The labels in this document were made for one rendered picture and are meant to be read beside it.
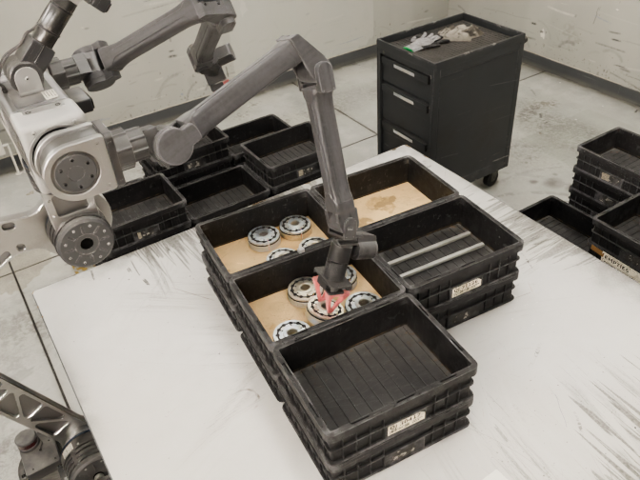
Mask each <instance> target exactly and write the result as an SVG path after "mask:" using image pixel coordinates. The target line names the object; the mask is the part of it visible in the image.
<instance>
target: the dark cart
mask: <svg viewBox="0 0 640 480"><path fill-rule="evenodd" d="M471 24H473V25H474V26H476V27H479V28H478V29H479V30H481V31H482V32H484V34H482V35H480V36H477V37H474V38H471V41H470V42H464V41H450V42H444V43H441V44H440V45H441V46H440V47H436V48H429V49H422V50H418V51H416V52H411V51H408V50H405V49H404V47H405V46H407V45H410V44H411V38H412V37H413V36H418V38H420V37H421V36H422V35H423V34H422V32H423V31H424V32H426V33H427V36H428V35H430V33H431V32H433V34H434V35H437V34H438V31H440V30H443V29H444V28H448V27H449V26H451V25H454V26H455V27H456V26H459V25H465V26H467V27H469V26H470V25H471ZM434 35H433V36H434ZM427 36H426V37H427ZM525 38H526V34H525V33H524V32H522V31H519V30H514V29H511V28H508V27H505V26H502V25H499V24H496V23H493V22H491V21H488V20H485V19H482V18H480V17H477V16H474V15H471V14H468V13H465V12H462V13H459V14H456V15H453V16H450V17H447V18H443V19H440V20H437V21H433V22H430V23H428V24H425V25H421V26H418V27H415V28H411V29H408V30H402V31H399V32H396V33H394V34H390V35H387V36H384V37H380V38H377V39H376V47H377V155H378V154H381V153H383V152H386V151H389V150H393V149H395V148H398V147H400V146H403V145H405V144H406V145H408V146H409V147H411V148H413V149H415V150H417V151H419V152H420V153H422V154H424V155H425V156H427V157H428V158H429V159H431V160H433V161H434V162H436V163H438V164H439V165H441V166H443V167H444V168H446V169H448V170H450V171H452V172H454V173H455V174H457V175H459V176H460V177H462V178H464V179H465V180H467V181H469V182H470V183H471V182H473V181H475V180H478V179H480V178H482V177H484V178H483V183H484V184H485V185H487V186H489V187H491V186H492V185H493V184H494V183H495V182H496V180H497V178H498V171H499V170H500V169H502V168H504V167H507V166H508V163H509V157H510V143H511V136H512V129H513V122H514V114H515V108H516V100H517V93H518V87H519V79H520V72H521V65H522V58H523V51H524V44H525Z"/></svg>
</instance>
